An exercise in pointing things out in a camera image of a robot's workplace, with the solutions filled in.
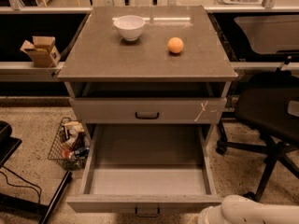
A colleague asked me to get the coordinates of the wire basket with items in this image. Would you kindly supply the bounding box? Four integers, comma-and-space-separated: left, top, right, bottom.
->
48, 118, 90, 171

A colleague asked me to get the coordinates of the open cardboard box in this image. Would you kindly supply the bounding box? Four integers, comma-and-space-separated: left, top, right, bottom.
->
21, 36, 61, 68

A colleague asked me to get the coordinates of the orange fruit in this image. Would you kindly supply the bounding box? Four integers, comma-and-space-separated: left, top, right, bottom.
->
167, 37, 184, 54

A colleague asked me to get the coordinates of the grey drawer cabinet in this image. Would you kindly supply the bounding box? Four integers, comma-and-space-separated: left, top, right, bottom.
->
57, 5, 239, 133

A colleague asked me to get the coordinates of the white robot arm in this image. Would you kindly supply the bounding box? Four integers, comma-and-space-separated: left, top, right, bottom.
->
195, 195, 299, 224

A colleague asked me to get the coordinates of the black cable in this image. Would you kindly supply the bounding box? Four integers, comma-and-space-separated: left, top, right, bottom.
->
0, 165, 43, 204

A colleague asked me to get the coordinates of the black office chair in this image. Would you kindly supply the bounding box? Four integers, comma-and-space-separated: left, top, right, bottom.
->
216, 58, 299, 202

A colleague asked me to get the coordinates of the white ceramic bowl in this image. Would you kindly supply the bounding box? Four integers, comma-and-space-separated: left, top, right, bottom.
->
113, 15, 145, 41

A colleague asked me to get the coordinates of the grey drawer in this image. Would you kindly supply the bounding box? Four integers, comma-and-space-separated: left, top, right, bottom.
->
66, 124, 222, 217
70, 98, 226, 124

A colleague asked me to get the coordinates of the black stand base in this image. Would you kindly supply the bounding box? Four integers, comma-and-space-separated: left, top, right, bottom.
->
0, 120, 72, 224

